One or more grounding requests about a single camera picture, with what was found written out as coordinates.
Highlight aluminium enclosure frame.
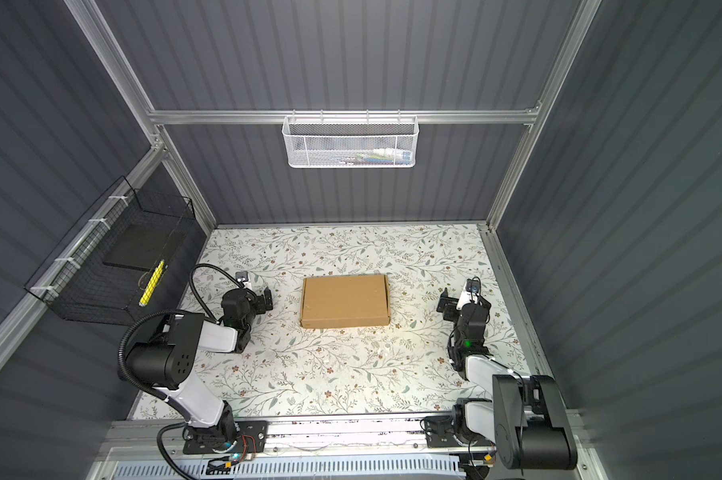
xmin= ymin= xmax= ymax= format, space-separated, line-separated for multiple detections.
xmin=0 ymin=1 xmax=599 ymax=479

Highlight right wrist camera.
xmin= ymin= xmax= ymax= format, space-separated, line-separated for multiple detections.
xmin=456 ymin=277 xmax=482 ymax=310

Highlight items in white basket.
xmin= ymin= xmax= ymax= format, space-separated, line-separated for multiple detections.
xmin=336 ymin=148 xmax=415 ymax=167

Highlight black corrugated cable conduit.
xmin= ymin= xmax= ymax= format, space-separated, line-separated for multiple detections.
xmin=117 ymin=262 xmax=245 ymax=480

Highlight yellow marker pen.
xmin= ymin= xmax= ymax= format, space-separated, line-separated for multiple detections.
xmin=138 ymin=260 xmax=166 ymax=307

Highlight white wire mesh basket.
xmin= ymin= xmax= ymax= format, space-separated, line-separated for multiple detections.
xmin=282 ymin=115 xmax=420 ymax=169

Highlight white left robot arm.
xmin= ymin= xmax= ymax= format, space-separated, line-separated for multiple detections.
xmin=117 ymin=288 xmax=274 ymax=437

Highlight black wire mesh basket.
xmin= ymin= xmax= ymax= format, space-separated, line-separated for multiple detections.
xmin=25 ymin=179 xmax=196 ymax=325

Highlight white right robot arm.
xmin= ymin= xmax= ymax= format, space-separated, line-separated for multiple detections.
xmin=437 ymin=277 xmax=579 ymax=470

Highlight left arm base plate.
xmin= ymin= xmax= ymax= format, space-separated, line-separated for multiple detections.
xmin=183 ymin=421 xmax=269 ymax=455

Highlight white perforated front rail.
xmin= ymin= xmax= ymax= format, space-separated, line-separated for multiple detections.
xmin=111 ymin=455 xmax=464 ymax=480

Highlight brown cardboard box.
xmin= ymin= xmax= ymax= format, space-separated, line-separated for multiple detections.
xmin=300 ymin=274 xmax=391 ymax=329

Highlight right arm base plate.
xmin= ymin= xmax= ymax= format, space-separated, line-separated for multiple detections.
xmin=420 ymin=415 xmax=496 ymax=448

